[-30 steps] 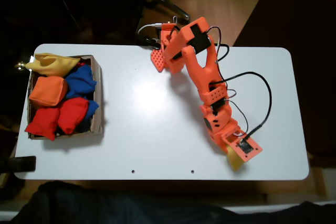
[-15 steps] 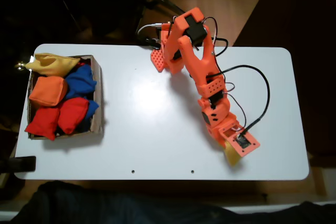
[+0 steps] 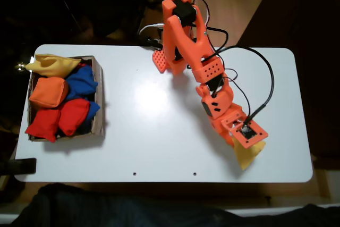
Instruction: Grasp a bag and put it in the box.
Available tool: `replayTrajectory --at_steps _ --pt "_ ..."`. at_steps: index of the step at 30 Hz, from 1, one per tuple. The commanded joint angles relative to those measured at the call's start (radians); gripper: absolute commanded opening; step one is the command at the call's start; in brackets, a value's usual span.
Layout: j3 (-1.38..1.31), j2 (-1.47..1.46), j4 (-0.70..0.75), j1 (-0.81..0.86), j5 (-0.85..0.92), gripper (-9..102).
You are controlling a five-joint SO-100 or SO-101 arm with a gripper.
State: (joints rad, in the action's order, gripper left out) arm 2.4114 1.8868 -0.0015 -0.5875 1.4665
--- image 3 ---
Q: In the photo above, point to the yellow bean bag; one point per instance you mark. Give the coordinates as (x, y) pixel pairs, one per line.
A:
(50, 65)
(245, 158)

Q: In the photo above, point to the cardboard box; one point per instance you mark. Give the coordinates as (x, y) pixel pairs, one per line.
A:
(98, 91)

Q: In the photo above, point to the blue bean bag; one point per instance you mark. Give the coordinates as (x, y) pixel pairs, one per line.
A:
(81, 82)
(93, 108)

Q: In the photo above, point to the red bean bag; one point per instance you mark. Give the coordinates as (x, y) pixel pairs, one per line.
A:
(43, 126)
(73, 115)

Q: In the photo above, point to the orange bean bag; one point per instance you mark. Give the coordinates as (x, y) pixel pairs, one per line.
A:
(47, 92)

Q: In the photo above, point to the person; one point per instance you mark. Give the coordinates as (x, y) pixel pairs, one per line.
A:
(79, 208)

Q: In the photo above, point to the black table clamp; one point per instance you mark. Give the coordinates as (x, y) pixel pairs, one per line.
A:
(21, 166)

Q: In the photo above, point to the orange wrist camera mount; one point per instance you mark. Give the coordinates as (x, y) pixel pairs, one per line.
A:
(243, 142)

